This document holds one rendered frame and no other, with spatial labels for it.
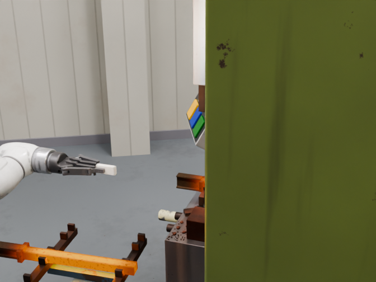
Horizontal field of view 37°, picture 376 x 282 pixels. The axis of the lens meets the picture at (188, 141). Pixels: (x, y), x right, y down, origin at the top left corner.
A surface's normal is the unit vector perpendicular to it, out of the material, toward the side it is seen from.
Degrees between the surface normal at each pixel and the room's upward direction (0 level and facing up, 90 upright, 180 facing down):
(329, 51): 90
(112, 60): 90
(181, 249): 90
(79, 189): 0
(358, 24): 90
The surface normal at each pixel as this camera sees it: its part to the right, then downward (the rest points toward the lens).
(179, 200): -0.01, -0.92
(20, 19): 0.14, 0.39
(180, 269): -0.32, 0.38
